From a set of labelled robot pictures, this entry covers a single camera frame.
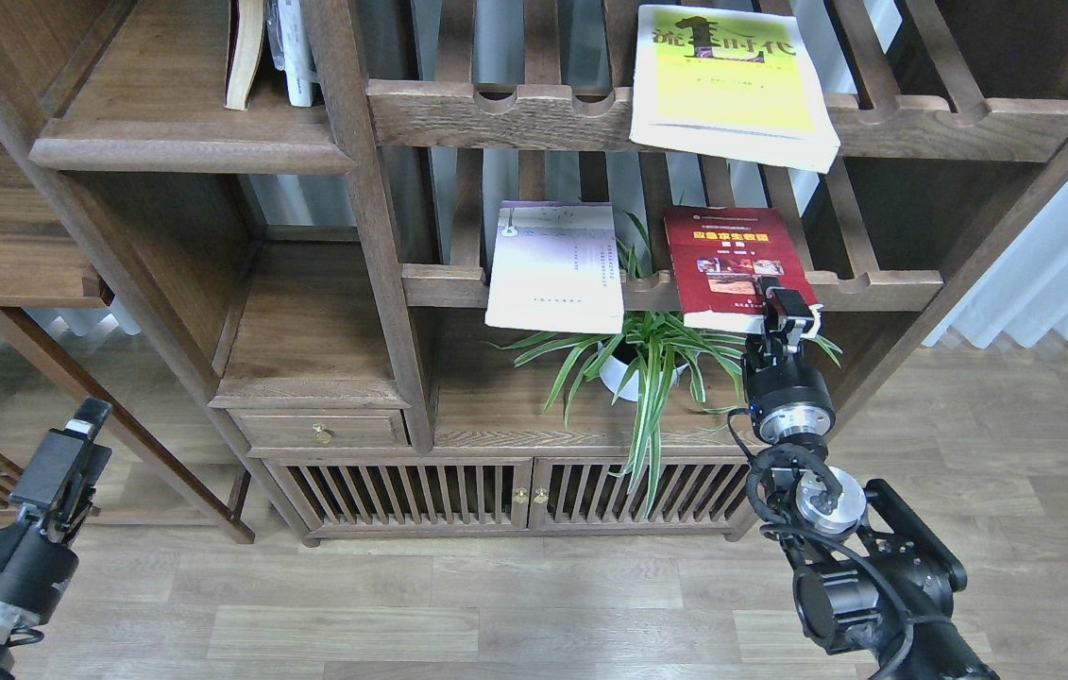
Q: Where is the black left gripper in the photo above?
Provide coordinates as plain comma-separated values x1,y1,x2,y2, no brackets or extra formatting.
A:
0,398,113,634

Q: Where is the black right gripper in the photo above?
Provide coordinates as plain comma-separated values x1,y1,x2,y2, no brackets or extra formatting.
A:
742,276,836,445

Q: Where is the red cover book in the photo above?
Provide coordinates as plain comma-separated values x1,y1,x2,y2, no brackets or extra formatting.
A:
664,206,822,334

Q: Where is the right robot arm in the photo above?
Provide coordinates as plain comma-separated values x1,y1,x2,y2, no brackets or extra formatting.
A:
742,276,995,679

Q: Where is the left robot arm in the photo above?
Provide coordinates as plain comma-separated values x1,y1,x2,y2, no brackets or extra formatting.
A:
0,398,113,679

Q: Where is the green spider plant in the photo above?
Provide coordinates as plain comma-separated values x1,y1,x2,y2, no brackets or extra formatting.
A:
494,212,844,519

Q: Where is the yellow green cover book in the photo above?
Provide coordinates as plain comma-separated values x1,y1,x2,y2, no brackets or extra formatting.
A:
629,5,841,173

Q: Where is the pale lavender cover book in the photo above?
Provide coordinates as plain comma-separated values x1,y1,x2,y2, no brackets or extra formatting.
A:
484,201,624,334

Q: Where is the brass drawer knob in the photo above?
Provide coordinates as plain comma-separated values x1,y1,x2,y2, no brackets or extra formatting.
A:
311,423,334,445

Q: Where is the dark wooden bookshelf unit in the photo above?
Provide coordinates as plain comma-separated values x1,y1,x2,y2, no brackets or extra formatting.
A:
0,1,1068,545

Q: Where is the upright white book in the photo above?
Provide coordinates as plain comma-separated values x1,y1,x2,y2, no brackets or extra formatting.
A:
265,0,319,108

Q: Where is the upright cream paged book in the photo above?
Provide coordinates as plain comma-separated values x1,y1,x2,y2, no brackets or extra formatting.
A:
224,0,265,111

